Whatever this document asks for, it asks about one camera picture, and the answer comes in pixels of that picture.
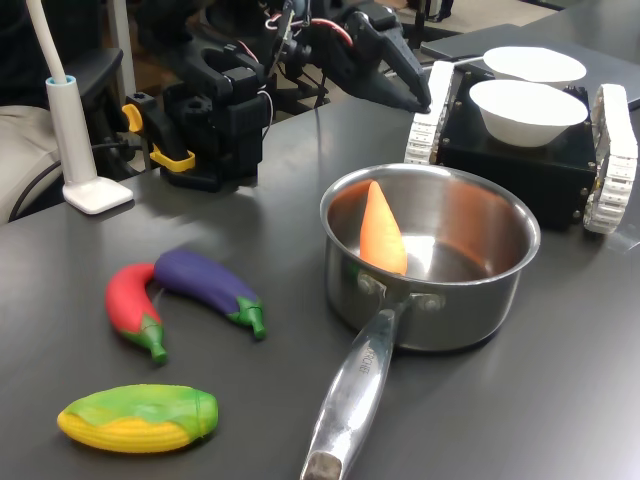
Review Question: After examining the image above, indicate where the black office chair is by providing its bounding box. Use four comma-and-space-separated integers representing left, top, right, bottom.
62, 48, 125, 104
392, 0, 464, 65
272, 59, 332, 121

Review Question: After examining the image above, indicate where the yellow green toy corn cob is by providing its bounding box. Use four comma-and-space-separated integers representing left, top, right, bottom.
56, 383, 220, 455

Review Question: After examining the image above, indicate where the red toy chilli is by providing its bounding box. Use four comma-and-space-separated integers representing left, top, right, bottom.
104, 262, 169, 365

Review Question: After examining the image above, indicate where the black yellow table clamp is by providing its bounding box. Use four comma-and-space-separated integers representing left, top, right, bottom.
121, 92, 197, 176

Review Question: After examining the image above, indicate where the small black gripper camera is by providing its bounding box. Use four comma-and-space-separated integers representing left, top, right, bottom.
272, 7, 314, 77

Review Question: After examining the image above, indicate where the small white-tracked vehicle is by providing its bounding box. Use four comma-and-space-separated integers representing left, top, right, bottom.
403, 60, 640, 235

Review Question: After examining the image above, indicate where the purple toy aubergine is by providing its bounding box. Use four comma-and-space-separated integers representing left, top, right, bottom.
152, 248, 269, 341

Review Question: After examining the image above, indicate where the steel pan with long handle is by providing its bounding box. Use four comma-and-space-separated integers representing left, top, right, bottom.
299, 163, 543, 480

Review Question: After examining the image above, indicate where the orange toy carrot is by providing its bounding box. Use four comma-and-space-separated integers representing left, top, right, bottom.
358, 179, 409, 277

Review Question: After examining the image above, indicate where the white bowl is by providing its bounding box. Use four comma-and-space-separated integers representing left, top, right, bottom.
482, 46, 588, 85
468, 79, 590, 149

